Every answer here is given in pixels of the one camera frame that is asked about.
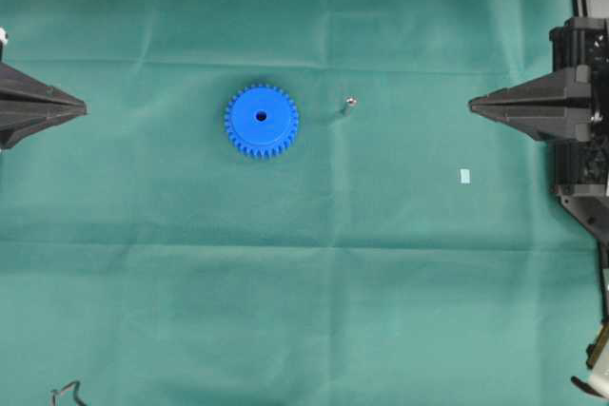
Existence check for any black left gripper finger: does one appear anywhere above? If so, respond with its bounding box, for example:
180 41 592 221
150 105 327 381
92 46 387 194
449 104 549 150
1 63 87 109
1 106 87 150

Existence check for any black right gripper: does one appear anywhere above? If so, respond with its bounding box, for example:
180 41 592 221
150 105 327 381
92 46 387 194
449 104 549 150
468 17 608 185

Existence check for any blue plastic gear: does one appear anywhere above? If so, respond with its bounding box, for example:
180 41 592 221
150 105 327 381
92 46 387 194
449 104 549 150
224 84 300 159

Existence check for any small metal shaft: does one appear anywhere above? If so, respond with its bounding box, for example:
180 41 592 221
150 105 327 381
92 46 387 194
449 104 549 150
339 96 359 118

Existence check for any white connector at left edge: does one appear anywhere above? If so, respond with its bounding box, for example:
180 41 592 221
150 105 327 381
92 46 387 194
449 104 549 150
0 28 9 48

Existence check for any small pale tape piece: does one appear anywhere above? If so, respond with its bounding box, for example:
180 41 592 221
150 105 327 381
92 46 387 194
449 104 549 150
460 168 471 184

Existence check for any green table cloth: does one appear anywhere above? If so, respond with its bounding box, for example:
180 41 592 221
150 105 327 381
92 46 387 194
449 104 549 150
1 0 601 405

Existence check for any yellow and white bracket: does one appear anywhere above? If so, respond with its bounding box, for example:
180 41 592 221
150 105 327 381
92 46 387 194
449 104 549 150
571 322 608 399

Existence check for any thin black cable bottom-left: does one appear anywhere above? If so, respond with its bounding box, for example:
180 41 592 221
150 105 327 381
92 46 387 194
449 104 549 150
50 380 87 406

